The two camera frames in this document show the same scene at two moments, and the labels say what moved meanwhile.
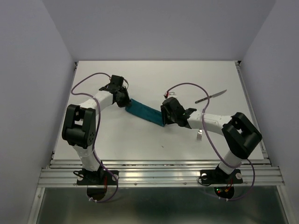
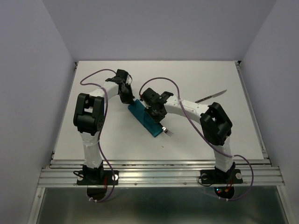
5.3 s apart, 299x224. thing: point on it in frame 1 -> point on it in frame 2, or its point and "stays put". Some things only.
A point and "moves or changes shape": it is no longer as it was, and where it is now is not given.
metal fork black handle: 199,135 -> 167,131
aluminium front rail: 64,172 stays put
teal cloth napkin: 145,112 moves or changes shape
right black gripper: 164,112 -> 156,119
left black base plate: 97,178 stays put
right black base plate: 215,177 stays put
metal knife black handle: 202,100 stays put
